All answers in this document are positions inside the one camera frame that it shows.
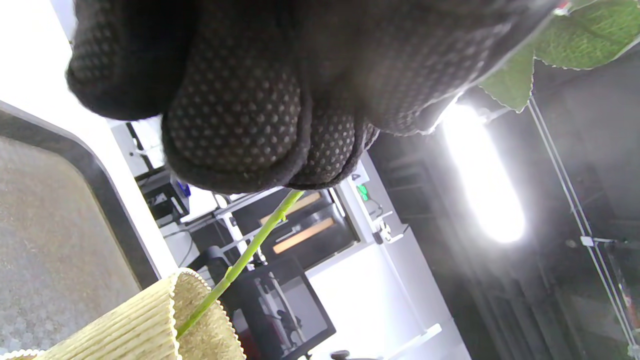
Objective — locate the person's left hand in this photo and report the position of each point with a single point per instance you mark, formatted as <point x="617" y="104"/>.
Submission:
<point x="280" y="80"/>

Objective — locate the monitor on black stand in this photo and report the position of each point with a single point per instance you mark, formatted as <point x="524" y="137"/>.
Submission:
<point x="162" y="197"/>

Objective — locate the red artificial rose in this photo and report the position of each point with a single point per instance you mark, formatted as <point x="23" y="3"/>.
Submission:
<point x="580" y="40"/>

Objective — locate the long ceiling light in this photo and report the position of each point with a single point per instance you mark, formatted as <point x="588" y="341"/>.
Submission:
<point x="482" y="175"/>

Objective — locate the yellow ribbed flower pot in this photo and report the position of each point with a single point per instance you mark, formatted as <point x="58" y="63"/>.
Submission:
<point x="130" y="330"/>

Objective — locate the black double door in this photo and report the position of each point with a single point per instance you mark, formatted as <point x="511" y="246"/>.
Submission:
<point x="300" y="230"/>

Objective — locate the dark brown plastic tray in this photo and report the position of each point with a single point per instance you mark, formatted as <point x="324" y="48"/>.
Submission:
<point x="45" y="225"/>

